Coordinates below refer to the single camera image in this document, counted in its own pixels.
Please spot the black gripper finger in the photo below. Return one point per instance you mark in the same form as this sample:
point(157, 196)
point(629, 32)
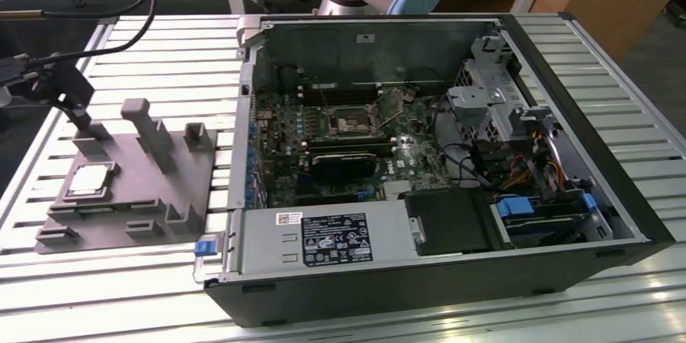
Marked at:
point(72, 86)

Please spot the silver square CPU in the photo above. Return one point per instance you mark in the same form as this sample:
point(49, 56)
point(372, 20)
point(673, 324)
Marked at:
point(91, 180)

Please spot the black CPU socket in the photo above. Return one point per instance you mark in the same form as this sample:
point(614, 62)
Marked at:
point(351, 122)

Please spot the grey plastic parts rack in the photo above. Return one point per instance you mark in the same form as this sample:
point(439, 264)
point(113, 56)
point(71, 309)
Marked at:
point(133, 182)

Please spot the green RAM stick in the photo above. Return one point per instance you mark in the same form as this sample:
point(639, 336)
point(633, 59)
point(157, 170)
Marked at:
point(101, 209)

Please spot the black RAM slot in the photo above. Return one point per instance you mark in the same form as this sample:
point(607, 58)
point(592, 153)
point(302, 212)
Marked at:
point(314, 92)
point(314, 100)

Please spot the blue case latch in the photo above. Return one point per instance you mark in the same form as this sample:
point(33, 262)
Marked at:
point(204, 247)

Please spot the grey power supply unit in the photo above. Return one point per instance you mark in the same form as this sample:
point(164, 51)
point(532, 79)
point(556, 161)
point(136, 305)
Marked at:
point(268, 234)

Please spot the black graphics card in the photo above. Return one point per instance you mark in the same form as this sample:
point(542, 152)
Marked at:
point(343, 166)

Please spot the black expansion slot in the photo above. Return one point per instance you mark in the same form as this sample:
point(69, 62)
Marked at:
point(327, 199)

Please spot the small silver heatsink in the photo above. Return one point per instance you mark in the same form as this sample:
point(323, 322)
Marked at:
point(399, 189)

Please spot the green motherboard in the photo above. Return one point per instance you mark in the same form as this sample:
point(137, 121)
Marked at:
point(418, 158)

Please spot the silver metal drive cage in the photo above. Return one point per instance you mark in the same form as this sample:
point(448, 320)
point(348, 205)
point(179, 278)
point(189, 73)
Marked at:
point(471, 98)

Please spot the black open PC case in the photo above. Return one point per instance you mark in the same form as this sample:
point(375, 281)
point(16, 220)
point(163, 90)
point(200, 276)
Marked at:
point(375, 295)

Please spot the blue disk carrier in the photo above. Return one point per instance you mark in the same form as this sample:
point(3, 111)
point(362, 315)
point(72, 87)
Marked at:
point(514, 206)

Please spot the blue plastic clip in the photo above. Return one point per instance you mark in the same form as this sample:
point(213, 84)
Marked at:
point(588, 201)

